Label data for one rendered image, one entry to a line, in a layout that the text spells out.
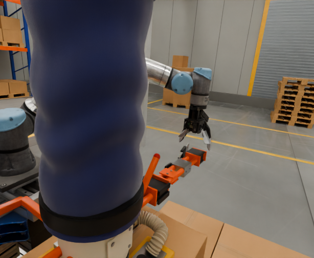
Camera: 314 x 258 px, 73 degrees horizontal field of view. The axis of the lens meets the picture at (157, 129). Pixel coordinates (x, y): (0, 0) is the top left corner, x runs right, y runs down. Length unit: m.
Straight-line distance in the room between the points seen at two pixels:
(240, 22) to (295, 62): 2.55
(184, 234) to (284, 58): 9.02
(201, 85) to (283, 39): 8.73
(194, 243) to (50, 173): 0.51
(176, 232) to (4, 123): 0.71
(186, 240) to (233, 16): 9.53
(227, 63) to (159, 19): 3.75
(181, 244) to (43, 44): 0.65
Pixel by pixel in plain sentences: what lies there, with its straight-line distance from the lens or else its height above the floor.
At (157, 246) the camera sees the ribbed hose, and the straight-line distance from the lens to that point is 0.67.
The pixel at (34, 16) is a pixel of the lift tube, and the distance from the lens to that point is 0.39.
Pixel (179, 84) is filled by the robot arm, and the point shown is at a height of 1.42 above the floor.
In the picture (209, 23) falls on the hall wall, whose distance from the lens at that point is 10.12.
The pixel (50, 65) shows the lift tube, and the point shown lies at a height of 1.47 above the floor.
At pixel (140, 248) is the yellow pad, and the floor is 0.96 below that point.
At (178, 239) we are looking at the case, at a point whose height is 0.94.
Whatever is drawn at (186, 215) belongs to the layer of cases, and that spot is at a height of 0.54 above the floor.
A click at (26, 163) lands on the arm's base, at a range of 0.99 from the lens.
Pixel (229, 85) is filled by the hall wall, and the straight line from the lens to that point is 9.77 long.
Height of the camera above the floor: 1.49
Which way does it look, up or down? 18 degrees down
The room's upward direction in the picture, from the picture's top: 4 degrees clockwise
